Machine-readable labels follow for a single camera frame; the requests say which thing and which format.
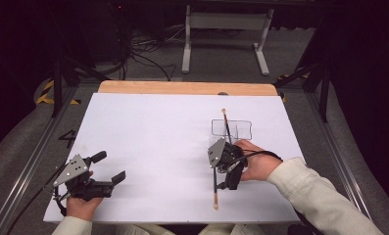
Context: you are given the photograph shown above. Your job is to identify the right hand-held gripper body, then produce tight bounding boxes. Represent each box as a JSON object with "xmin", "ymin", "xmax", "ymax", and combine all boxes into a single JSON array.
[{"xmin": 207, "ymin": 137, "xmax": 249, "ymax": 174}]

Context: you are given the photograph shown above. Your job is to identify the black makeup brush tan bristles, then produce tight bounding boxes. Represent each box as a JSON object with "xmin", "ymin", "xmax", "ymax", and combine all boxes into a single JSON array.
[
  {"xmin": 220, "ymin": 108, "xmax": 233, "ymax": 146},
  {"xmin": 213, "ymin": 166, "xmax": 219, "ymax": 211}
]

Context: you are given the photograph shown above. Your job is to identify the person's right leg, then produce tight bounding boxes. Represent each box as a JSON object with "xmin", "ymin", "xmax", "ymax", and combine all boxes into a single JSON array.
[{"xmin": 198, "ymin": 222, "xmax": 268, "ymax": 235}]

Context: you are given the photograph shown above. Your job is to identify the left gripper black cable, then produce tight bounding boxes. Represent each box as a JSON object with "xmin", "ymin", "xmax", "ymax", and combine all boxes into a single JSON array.
[{"xmin": 5, "ymin": 162, "xmax": 69, "ymax": 235}]

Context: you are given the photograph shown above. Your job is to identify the person's left leg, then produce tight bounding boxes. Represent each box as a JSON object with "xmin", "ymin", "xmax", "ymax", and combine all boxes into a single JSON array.
[{"xmin": 116, "ymin": 222, "xmax": 180, "ymax": 235}]

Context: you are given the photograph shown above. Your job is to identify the bundle of black floor cables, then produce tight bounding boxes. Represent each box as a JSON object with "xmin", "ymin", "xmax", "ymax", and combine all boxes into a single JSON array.
[{"xmin": 117, "ymin": 23, "xmax": 187, "ymax": 82}]

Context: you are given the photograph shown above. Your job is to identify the person's right hand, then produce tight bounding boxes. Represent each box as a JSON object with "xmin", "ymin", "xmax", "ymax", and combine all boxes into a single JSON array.
[{"xmin": 232, "ymin": 138, "xmax": 283, "ymax": 182}]

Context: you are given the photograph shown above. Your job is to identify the person's leg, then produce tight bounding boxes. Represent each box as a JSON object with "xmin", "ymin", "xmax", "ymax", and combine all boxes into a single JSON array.
[
  {"xmin": 116, "ymin": 222, "xmax": 180, "ymax": 235},
  {"xmin": 198, "ymin": 222, "xmax": 268, "ymax": 235}
]

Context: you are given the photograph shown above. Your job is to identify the white metal stand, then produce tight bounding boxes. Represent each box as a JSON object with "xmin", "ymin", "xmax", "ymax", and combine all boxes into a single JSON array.
[{"xmin": 180, "ymin": 4, "xmax": 275, "ymax": 77}]

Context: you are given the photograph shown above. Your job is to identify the black tripod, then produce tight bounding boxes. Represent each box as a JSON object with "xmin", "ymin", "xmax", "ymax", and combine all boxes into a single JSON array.
[
  {"xmin": 49, "ymin": 48, "xmax": 112, "ymax": 118},
  {"xmin": 272, "ymin": 61, "xmax": 331, "ymax": 123}
]

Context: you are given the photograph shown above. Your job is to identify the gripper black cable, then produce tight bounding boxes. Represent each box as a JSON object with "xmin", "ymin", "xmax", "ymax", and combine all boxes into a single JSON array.
[
  {"xmin": 226, "ymin": 149, "xmax": 284, "ymax": 172},
  {"xmin": 5, "ymin": 162, "xmax": 69, "ymax": 235}
]

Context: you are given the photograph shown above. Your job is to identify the person's left hand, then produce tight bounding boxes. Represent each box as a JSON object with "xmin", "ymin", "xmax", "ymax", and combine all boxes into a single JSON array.
[{"xmin": 66, "ymin": 197, "xmax": 105, "ymax": 222}]

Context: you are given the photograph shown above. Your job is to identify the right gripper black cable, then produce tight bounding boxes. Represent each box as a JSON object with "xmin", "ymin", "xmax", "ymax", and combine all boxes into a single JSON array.
[{"xmin": 226, "ymin": 149, "xmax": 284, "ymax": 172}]

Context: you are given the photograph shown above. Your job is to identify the white board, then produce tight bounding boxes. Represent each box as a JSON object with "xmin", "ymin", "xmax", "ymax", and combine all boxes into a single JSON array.
[{"xmin": 42, "ymin": 92, "xmax": 306, "ymax": 225}]

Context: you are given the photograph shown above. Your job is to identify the clear plastic organizer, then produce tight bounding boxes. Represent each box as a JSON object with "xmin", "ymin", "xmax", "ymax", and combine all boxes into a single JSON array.
[{"xmin": 208, "ymin": 118, "xmax": 254, "ymax": 149}]

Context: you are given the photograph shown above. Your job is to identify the aluminium rail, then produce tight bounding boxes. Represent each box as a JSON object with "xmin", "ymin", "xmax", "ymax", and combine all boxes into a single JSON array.
[
  {"xmin": 304, "ymin": 92, "xmax": 375, "ymax": 235},
  {"xmin": 0, "ymin": 86, "xmax": 79, "ymax": 235}
]

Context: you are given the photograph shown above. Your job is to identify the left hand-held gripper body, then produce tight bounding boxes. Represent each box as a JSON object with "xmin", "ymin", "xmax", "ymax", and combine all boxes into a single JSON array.
[{"xmin": 52, "ymin": 153, "xmax": 115, "ymax": 202}]

